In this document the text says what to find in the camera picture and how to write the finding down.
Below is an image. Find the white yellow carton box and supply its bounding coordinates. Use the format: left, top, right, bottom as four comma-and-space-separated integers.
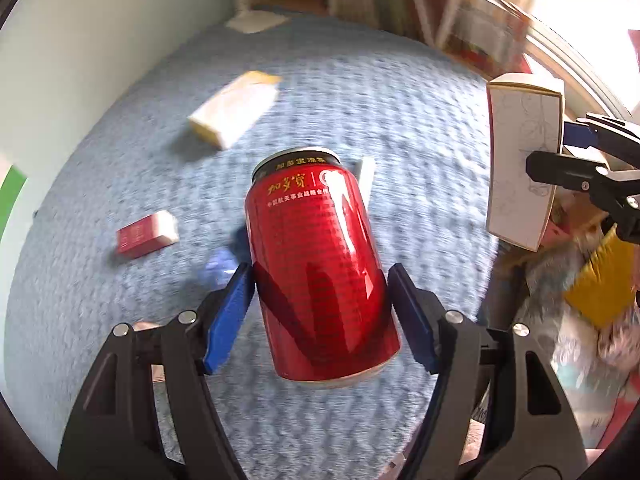
188, 70, 281, 151

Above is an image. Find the patterned grey teal bedding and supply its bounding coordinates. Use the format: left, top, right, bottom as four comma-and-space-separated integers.
491, 194, 640, 451

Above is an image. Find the small red white box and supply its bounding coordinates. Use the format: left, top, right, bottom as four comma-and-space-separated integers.
116, 210, 179, 259

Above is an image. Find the blue knitted bed blanket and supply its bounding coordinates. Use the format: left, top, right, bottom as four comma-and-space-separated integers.
3, 5, 500, 480

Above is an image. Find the mustard yellow pillow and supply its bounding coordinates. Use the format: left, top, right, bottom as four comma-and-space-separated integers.
564, 224, 636, 330

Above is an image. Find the white cosmetics box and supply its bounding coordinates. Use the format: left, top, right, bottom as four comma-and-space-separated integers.
486, 73, 565, 252

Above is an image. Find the blue plastic wrapper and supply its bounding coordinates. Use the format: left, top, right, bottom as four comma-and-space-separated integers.
198, 224, 250, 290

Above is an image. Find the white paper sheet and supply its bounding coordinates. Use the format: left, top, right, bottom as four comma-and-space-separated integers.
226, 10, 290, 35

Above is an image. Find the red drink can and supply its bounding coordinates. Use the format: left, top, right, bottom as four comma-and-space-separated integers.
245, 146, 400, 387

